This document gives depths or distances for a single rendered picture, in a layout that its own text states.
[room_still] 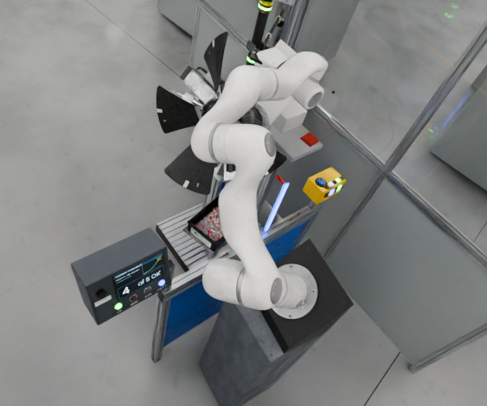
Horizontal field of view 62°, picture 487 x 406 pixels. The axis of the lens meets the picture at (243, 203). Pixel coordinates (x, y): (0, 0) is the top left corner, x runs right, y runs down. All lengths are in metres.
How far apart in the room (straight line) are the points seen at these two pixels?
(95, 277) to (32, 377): 1.32
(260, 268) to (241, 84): 0.47
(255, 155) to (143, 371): 1.70
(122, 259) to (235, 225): 0.39
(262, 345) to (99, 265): 0.65
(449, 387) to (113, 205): 2.44
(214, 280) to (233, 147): 0.38
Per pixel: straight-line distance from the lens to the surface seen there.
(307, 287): 1.46
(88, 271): 1.25
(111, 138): 3.36
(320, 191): 1.82
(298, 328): 1.48
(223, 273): 1.13
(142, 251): 1.27
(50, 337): 2.54
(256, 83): 1.06
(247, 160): 0.97
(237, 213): 1.03
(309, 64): 1.29
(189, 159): 1.82
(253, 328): 1.56
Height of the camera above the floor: 2.34
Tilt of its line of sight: 50 degrees down
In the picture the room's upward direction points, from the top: 19 degrees clockwise
